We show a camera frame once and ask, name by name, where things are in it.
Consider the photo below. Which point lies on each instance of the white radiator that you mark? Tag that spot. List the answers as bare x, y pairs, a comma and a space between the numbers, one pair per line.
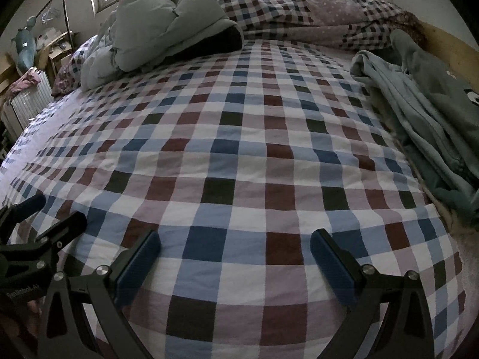
26, 108

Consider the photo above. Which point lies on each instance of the black metal clothes rack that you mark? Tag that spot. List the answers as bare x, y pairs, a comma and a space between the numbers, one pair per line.
66, 15

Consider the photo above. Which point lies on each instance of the light green crumpled duvet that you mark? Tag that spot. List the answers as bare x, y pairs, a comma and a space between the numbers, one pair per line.
161, 26

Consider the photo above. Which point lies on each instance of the wooden bed frame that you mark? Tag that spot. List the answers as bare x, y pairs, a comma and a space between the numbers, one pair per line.
449, 48

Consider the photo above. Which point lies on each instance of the checkered pillow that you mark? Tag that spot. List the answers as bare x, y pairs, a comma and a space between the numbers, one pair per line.
75, 67

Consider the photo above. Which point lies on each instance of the dark teal garment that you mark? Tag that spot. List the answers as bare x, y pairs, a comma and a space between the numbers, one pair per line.
430, 67

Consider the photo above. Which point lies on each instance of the checkered pillows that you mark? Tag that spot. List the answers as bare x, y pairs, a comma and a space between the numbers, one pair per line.
299, 11

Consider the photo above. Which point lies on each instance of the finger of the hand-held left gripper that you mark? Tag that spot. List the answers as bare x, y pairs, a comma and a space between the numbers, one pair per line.
26, 209
69, 226

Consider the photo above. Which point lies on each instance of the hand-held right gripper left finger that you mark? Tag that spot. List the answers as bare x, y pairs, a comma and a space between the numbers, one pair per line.
138, 269

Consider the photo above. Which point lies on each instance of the blue plush toy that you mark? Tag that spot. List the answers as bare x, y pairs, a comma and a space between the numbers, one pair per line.
24, 45

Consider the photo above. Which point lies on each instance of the light green garment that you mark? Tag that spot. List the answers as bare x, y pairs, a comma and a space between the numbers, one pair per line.
404, 93

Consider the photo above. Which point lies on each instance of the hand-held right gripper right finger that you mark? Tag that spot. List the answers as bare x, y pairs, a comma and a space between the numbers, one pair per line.
333, 269

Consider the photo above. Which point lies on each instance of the pink cloth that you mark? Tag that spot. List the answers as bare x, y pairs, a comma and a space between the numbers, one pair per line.
26, 80

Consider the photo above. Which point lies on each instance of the checkered bed sheet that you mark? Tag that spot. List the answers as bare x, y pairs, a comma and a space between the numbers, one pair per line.
239, 157

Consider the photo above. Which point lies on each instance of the wooden shelf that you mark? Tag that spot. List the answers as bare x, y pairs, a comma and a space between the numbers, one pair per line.
56, 58

